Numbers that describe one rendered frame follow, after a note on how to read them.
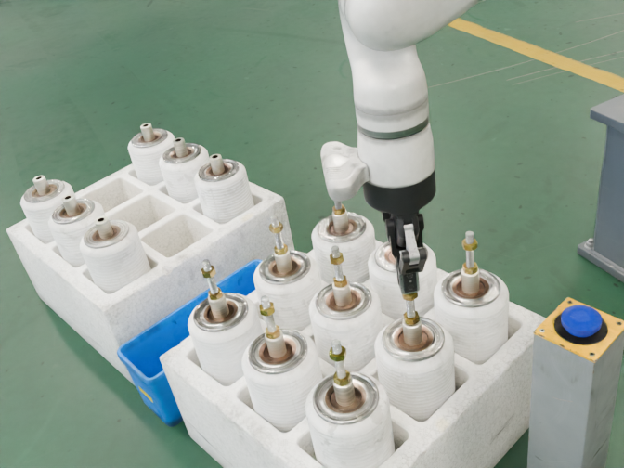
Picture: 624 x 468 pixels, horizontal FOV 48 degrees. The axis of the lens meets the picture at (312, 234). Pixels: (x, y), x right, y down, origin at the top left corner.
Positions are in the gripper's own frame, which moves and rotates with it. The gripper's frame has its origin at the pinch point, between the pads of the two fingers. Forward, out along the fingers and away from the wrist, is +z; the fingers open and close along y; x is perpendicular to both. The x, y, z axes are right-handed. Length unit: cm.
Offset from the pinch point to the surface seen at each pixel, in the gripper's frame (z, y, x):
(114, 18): 34, 250, 82
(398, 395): 15.4, -3.6, 3.0
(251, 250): 23, 43, 22
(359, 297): 9.9, 9.1, 5.3
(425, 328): 9.9, 1.3, -1.8
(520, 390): 24.6, 1.5, -13.9
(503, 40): 35, 148, -59
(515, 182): 35, 68, -36
